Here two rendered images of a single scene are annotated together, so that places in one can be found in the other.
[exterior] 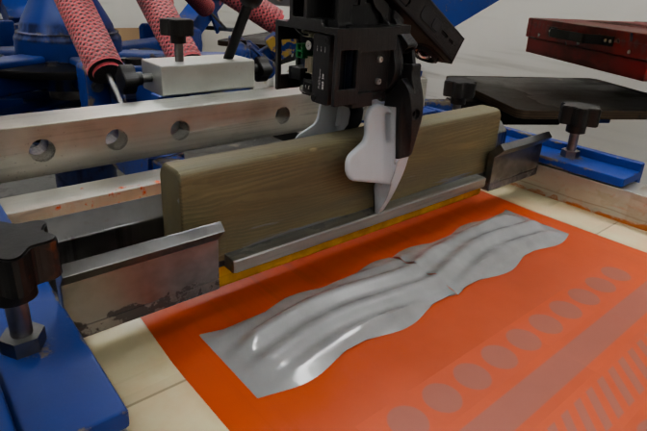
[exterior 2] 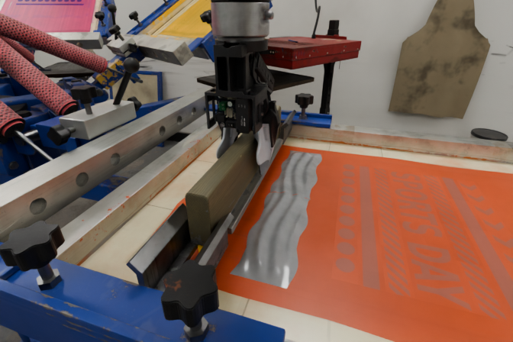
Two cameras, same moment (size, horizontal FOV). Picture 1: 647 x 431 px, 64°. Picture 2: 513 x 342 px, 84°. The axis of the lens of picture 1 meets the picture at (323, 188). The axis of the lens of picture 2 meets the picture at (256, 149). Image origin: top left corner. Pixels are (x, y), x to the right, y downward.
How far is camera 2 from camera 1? 0.20 m
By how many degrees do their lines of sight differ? 29
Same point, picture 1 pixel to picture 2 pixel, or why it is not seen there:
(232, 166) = (221, 181)
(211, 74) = (113, 117)
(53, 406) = not seen: outside the picture
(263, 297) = (238, 238)
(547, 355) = (359, 212)
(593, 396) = (384, 221)
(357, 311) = (285, 226)
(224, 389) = (269, 292)
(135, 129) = (91, 168)
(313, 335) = (280, 246)
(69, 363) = (231, 324)
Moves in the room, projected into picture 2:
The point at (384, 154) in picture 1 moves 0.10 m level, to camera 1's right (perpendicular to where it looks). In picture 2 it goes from (266, 146) to (314, 133)
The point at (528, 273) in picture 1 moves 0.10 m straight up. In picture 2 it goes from (324, 179) to (329, 130)
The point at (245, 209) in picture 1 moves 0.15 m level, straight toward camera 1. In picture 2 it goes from (227, 199) to (321, 272)
